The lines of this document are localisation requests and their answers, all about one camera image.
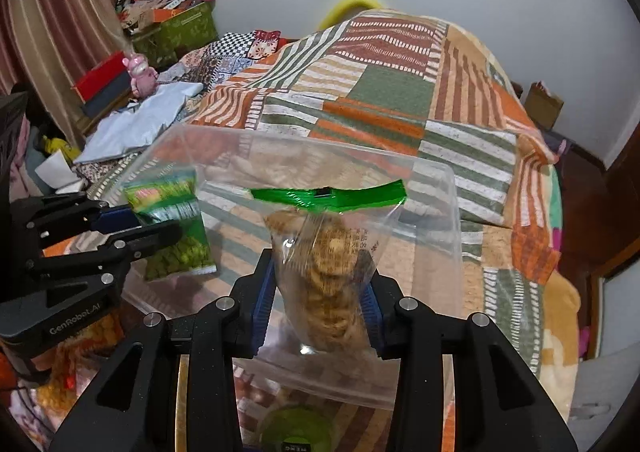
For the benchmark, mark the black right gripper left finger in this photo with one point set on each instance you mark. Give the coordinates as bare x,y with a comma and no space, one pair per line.
130,405

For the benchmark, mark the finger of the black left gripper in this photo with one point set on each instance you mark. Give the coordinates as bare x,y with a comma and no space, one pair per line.
55,218
113,256

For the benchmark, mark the green snack packet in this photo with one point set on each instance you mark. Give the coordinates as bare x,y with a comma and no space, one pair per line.
170,200

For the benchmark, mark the green jelly cup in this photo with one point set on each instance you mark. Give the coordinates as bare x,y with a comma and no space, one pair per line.
296,428

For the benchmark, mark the clear bag of round cookies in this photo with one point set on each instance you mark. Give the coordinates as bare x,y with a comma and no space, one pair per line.
326,244

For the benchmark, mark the red flat box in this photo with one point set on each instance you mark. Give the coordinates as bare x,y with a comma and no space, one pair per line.
100,76

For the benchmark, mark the pink plush toy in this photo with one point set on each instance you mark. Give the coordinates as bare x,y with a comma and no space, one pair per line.
143,77

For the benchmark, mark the striped curtain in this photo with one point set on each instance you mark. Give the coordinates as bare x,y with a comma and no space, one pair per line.
50,44

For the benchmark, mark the green cardboard box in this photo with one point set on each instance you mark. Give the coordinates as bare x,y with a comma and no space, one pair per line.
165,43

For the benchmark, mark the clear plastic storage bin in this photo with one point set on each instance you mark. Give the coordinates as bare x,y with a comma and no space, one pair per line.
423,254

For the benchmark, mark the checkered patchwork quilt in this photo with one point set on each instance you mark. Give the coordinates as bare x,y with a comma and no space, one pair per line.
216,62

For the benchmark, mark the brown paper bag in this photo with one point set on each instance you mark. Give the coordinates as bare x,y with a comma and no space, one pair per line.
542,105

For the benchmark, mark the striped patchwork blanket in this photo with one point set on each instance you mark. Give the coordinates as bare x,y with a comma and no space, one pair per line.
423,87

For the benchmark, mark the yellow curved headboard tube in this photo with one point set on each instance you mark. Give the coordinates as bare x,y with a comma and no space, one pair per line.
345,9

